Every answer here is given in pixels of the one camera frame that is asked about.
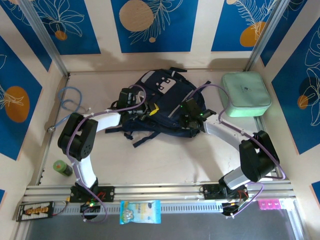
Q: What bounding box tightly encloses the navy blue backpack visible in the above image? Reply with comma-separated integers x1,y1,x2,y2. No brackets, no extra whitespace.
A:
104,66,217,148

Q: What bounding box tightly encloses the mint green storage case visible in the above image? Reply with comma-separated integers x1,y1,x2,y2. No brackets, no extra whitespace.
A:
221,71,272,118

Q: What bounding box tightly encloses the blue stethoscope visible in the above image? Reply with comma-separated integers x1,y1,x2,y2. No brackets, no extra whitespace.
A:
47,86,92,133

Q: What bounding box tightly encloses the green can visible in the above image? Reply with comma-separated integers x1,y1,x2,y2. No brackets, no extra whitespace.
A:
52,159,73,178

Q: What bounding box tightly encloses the blue snack packet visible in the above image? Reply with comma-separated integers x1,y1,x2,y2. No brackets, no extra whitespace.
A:
119,199,162,225

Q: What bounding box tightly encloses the dark grey panel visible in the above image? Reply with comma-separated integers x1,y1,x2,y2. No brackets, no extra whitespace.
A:
24,209,300,240

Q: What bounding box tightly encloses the pink pill box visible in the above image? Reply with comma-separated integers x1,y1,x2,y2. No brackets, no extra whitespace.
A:
258,198,281,210

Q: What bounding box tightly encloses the black power distribution board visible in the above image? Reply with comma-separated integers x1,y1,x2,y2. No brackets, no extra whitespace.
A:
15,201,55,222

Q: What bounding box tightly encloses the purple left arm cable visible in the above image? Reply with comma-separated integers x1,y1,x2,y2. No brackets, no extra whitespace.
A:
66,84,147,225

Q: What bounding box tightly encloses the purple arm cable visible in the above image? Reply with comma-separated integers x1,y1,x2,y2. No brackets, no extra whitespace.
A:
187,83,287,220
66,84,147,225

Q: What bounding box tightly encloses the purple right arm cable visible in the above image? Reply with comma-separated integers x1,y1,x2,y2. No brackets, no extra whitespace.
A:
187,83,287,220

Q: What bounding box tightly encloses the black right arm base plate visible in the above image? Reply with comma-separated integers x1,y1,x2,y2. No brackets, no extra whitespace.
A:
202,184,250,201

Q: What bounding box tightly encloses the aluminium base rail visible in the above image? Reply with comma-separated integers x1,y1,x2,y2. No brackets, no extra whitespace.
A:
21,184,295,204

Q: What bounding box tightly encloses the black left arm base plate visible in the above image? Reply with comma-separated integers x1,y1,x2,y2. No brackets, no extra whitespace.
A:
69,186,115,203

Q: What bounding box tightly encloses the grey slotted cable duct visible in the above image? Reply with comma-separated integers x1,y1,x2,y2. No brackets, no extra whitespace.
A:
53,202,225,215

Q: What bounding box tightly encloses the aluminium frame post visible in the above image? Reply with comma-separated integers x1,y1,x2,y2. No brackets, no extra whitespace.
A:
18,0,70,77
244,0,288,72

